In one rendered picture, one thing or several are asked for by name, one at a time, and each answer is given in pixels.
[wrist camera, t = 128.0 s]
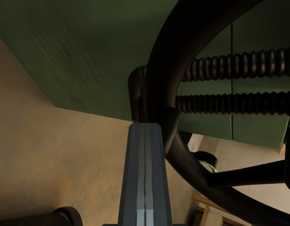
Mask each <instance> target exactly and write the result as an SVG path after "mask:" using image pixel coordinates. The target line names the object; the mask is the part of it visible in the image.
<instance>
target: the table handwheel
mask: <svg viewBox="0 0 290 226"><path fill-rule="evenodd" d="M262 1H264V0H178V2H177V3H176V5H175V7H174V8H173V10H172V11H171V12H170V14H169V16H168V17H167V19H166V21H165V23H164V25H163V26H162V28H161V30H160V32H159V34H158V36H157V38H156V40H155V43H154V46H153V48H152V51H151V54H150V57H149V60H148V64H147V68H146V73H145V80H144V89H143V101H144V109H145V116H146V120H147V123H150V122H151V120H152V119H153V118H154V117H155V116H156V115H157V114H158V113H159V112H160V111H161V110H162V108H163V107H166V106H170V107H173V108H175V100H176V94H177V90H178V87H179V84H180V82H181V80H182V78H183V76H184V74H185V72H186V70H187V69H188V67H189V66H190V64H191V63H192V62H193V60H194V59H195V58H196V56H197V55H198V54H199V53H200V52H201V51H202V50H203V49H204V48H205V47H206V45H207V44H208V43H209V42H211V41H212V40H213V39H214V38H215V37H216V36H217V35H218V34H219V33H220V32H221V31H222V30H223V29H225V28H226V27H227V26H228V25H230V24H231V23H232V22H234V21H235V20H236V19H238V18H239V17H240V16H241V15H243V14H244V13H246V12H247V11H249V10H250V9H252V8H253V7H255V6H256V5H258V4H259V3H261V2H262ZM166 160H167V161H168V162H169V164H170V165H171V166H172V167H173V168H174V170H175V171H176V172H177V173H178V174H179V175H180V176H181V177H182V178H183V179H184V180H185V181H186V182H187V183H189V184H190V185H191V186H192V187H193V188H195V189H196V190H197V191H198V192H200V193H201V194H202V195H204V196H205V197H206V198H208V199H209V200H211V201H212V202H214V203H215V204H216V205H218V206H220V207H221V208H223V209H224V210H226V211H228V212H229V213H231V214H233V215H234V216H236V217H238V218H240V219H242V220H244V221H246V222H247V223H249V224H251V225H253V226H290V214H288V213H285V212H283V211H280V210H278V209H275V208H273V207H270V206H268V205H266V204H263V203H261V202H259V201H257V200H255V199H253V198H251V197H249V196H247V195H245V194H243V193H241V192H240V191H238V190H236V189H234V188H233V187H235V186H244V185H260V184H277V183H285V184H286V186H287V187H288V188H289V189H290V127H289V129H288V131H287V133H286V148H285V159H284V160H280V161H275V162H270V163H266V164H261V165H256V166H252V167H247V168H243V169H236V170H230V171H223V172H217V173H211V172H210V171H209V170H207V169H206V168H205V167H204V166H203V165H202V164H201V163H200V162H199V161H198V160H197V159H196V158H195V157H194V155H193V154H192V153H191V152H190V151H189V149H188V148H187V146H186V145H185V143H184V141H183V139H182V137H181V135H180V134H179V131H178V128H177V129H176V133H175V136H174V138H173V141H172V143H171V146H170V149H169V151H168V154H167V157H166Z"/></svg>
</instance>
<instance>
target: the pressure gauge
mask: <svg viewBox="0 0 290 226"><path fill-rule="evenodd" d="M191 153H192V154H193V155H194V157H195V158H196V159H197V160H198V161H199V162H200V163H201V164H202V165H203V166H204V167H205V168H206V169H207V170H209V171H210V172H211V173H217V170H218V167H219V161H218V159H217V158H216V157H215V156H214V155H212V154H210V153H208V152H204V151H198V152H191Z"/></svg>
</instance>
